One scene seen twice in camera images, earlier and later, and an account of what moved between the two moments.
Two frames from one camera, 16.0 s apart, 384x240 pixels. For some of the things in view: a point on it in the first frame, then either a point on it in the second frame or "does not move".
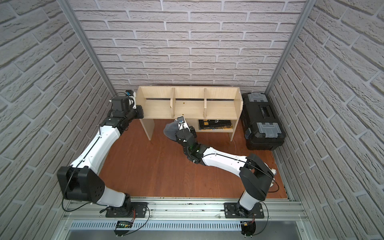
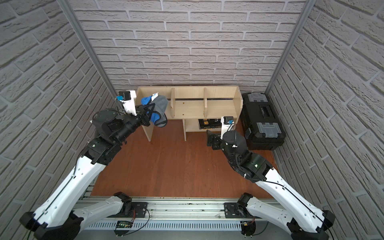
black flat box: [214, 124] does not move
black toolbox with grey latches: [263, 128] does not move
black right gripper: [193, 132] to [210, 137]
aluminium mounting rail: [89, 210] does not move
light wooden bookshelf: [211, 108] does not move
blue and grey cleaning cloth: [170, 130] to [158, 116]
